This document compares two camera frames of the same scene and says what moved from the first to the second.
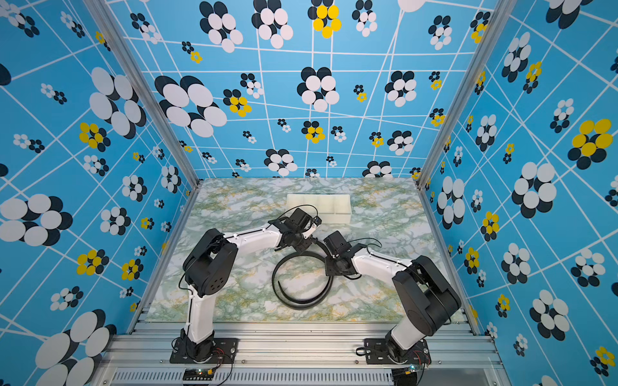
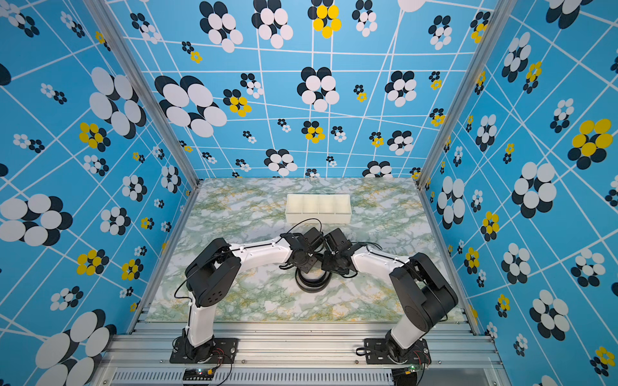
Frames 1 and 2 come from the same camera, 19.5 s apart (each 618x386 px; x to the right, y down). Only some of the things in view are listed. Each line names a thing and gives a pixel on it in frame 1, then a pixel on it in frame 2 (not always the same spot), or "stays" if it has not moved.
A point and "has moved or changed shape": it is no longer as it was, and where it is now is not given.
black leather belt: (299, 279) has moved or changed shape
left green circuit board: (198, 374) stays
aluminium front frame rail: (302, 354) stays
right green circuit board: (405, 376) stays
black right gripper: (328, 266) stays
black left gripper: (308, 241) to (315, 259)
